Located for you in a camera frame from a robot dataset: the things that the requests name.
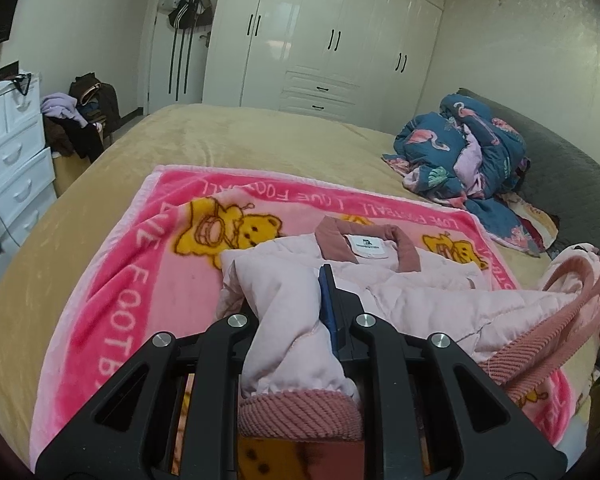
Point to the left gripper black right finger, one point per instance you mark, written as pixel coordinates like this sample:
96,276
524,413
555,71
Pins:
429,411

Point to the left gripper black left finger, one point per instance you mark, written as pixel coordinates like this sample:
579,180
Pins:
174,401

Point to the pink quilted jacket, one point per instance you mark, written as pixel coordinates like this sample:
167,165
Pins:
293,387

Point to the lilac clothes pile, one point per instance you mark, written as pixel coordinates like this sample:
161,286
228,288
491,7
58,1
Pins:
61,106

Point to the pink cartoon bear blanket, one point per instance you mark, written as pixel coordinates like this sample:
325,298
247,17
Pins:
159,268

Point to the red yellow striped blanket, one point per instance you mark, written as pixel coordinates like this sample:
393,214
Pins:
542,227

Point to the blue flamingo print quilt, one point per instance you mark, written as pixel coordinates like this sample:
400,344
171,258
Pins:
462,156

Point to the grey padded headboard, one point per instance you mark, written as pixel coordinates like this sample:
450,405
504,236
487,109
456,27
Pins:
562,180

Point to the white drawer chest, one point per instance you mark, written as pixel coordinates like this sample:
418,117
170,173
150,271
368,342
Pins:
27,172

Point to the black bag on floor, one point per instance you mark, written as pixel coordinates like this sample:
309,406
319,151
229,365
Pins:
96,101

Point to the white glossy wardrobe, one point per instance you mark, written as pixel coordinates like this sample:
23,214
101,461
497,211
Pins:
363,62

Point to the white door with hanging bags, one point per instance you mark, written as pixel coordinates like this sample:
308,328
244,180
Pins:
176,58

